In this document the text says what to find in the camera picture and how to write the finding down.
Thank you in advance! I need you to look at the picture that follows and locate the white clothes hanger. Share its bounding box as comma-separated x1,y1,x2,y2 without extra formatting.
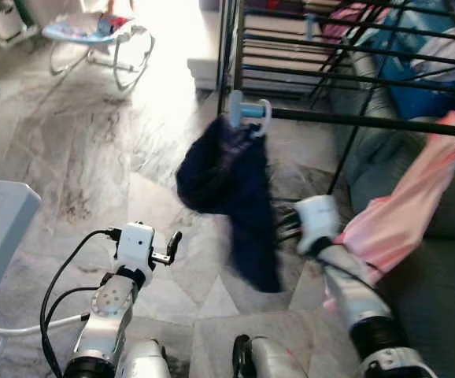
246,98,273,140

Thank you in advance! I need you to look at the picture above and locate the dark navy garment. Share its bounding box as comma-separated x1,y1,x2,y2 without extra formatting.
175,117,285,294

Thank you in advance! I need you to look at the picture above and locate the pink garment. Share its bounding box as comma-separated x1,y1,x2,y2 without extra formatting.
324,110,455,309

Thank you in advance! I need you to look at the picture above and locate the silver left robot leg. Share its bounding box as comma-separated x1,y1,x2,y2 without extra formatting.
121,339,173,378

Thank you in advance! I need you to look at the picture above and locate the silver robot leg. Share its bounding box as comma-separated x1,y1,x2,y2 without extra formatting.
121,339,173,378
231,335,311,378

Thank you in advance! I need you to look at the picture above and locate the black metal drying rack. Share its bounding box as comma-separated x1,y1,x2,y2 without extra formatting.
216,0,455,198

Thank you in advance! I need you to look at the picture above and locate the silver right robot leg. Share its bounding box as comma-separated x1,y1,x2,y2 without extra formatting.
231,335,311,378

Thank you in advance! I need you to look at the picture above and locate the white slatted wooden rack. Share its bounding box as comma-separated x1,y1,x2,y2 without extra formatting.
187,0,346,91

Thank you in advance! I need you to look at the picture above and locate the grey-green leather sofa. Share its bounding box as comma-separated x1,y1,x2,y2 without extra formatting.
322,47,455,378

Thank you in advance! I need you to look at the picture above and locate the blue storage bag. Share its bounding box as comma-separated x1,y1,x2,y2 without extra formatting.
353,0,455,119

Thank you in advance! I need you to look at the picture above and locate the pink striped cloth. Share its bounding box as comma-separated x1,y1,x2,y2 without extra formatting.
322,2,390,44

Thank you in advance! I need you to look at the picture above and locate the baby bouncer seat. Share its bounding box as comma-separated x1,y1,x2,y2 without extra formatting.
41,8,156,91

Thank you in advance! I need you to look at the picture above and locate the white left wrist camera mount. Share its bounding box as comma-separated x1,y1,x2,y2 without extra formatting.
116,222,156,272

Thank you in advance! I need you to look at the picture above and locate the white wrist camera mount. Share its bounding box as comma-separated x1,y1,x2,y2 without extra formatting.
294,195,342,253
116,222,156,272

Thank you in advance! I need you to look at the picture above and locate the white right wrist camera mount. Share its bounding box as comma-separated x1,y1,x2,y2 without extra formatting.
294,195,342,253

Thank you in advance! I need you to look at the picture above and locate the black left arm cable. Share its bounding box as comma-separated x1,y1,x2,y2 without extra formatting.
40,228,123,377

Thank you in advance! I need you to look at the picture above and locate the light blue rail end cap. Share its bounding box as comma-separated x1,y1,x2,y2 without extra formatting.
227,89,266,131

